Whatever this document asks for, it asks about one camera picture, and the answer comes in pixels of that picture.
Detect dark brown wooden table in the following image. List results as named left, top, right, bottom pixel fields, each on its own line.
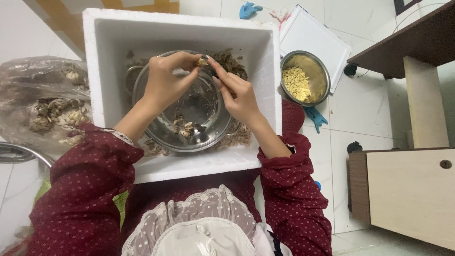
left=346, top=0, right=455, bottom=150

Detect large steel bowl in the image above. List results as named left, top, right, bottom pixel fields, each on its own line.
left=132, top=50, right=243, bottom=153

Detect blue rubber glove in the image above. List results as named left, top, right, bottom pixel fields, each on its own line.
left=239, top=2, right=264, bottom=20
left=304, top=106, right=329, bottom=134

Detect plastic bag of garlic bulbs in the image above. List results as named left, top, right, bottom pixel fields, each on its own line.
left=0, top=56, right=94, bottom=157

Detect person's right hand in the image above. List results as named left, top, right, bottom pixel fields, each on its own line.
left=206, top=54, right=264, bottom=127

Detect unpeeled garlic pieces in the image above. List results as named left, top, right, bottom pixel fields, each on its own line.
left=173, top=114, right=207, bottom=138

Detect maroon dotted lace-collar clothing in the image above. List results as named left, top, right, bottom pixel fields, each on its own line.
left=27, top=100, right=333, bottom=256

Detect pink white cloth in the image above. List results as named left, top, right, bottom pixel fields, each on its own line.
left=269, top=8, right=291, bottom=23

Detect heap of peeled garlic cloves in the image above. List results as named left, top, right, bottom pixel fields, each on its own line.
left=282, top=66, right=312, bottom=102

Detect white foam lid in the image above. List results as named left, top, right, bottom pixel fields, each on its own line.
left=279, top=4, right=352, bottom=95

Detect curved steel tube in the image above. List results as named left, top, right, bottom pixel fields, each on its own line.
left=0, top=142, right=55, bottom=168

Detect small steel bowl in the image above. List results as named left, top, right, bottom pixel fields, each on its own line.
left=280, top=50, right=331, bottom=107

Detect white foam box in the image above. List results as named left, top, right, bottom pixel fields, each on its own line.
left=82, top=8, right=283, bottom=184

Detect person's left hand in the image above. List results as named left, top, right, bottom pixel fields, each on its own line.
left=141, top=51, right=207, bottom=115

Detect green seat cushion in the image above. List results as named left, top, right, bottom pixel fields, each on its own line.
left=34, top=178, right=129, bottom=230

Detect brown cardboard box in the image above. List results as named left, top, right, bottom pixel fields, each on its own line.
left=22, top=0, right=180, bottom=60

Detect beige wooden cabinet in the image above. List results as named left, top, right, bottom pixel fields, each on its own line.
left=346, top=146, right=455, bottom=251

